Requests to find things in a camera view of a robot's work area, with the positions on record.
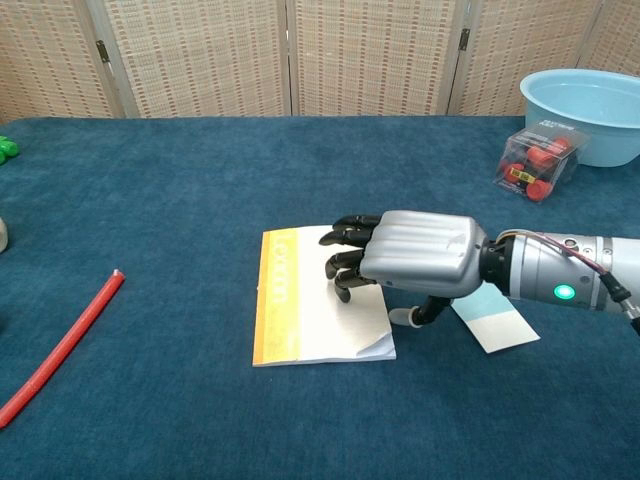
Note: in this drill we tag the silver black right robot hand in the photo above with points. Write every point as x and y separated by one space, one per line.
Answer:
425 255

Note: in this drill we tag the light blue bookmark with tassel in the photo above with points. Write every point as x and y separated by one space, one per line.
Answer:
500 330

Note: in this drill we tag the white and orange notebook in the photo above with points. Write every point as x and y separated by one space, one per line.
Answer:
325 330

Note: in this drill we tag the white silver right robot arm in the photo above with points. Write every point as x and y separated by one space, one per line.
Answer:
540 270

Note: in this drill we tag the clear box with red parts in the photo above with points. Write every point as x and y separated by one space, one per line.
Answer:
535 165

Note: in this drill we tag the light blue plastic basin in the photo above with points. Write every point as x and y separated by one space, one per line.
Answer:
605 145

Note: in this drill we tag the dark blue tablecloth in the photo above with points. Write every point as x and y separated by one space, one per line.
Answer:
150 200

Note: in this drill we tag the woven folding screen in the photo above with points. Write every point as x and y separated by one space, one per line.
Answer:
210 60

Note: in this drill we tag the long red candle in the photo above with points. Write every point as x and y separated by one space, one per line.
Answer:
70 340

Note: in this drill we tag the beige squeeze bottle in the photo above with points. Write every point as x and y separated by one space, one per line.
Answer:
3 237

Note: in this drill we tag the green toy building block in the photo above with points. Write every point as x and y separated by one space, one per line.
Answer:
7 149

